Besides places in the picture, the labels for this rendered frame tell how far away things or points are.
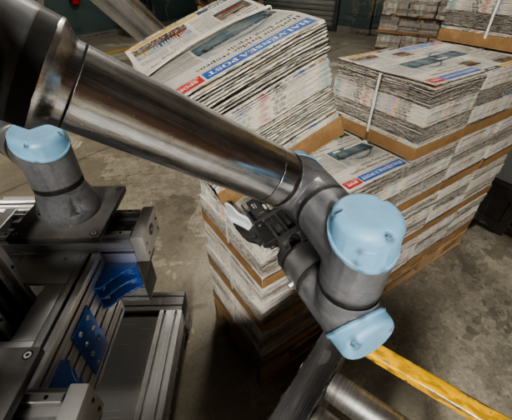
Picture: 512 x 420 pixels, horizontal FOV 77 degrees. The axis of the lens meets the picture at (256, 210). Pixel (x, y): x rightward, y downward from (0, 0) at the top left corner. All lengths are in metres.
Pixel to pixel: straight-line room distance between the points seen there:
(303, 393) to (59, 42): 0.55
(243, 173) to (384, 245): 0.16
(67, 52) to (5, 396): 0.54
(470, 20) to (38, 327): 1.73
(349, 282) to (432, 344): 1.39
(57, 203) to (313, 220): 0.67
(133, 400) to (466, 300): 1.56
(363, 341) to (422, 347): 1.30
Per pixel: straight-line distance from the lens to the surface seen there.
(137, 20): 0.93
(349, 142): 1.21
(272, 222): 0.50
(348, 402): 0.61
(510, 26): 1.62
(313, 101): 0.62
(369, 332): 0.40
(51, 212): 0.92
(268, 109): 0.58
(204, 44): 0.69
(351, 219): 0.32
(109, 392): 1.32
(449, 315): 1.86
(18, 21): 0.30
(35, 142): 0.84
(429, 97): 1.08
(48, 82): 0.29
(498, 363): 1.81
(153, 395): 1.25
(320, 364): 0.62
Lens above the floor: 1.35
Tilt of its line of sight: 39 degrees down
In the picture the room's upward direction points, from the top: straight up
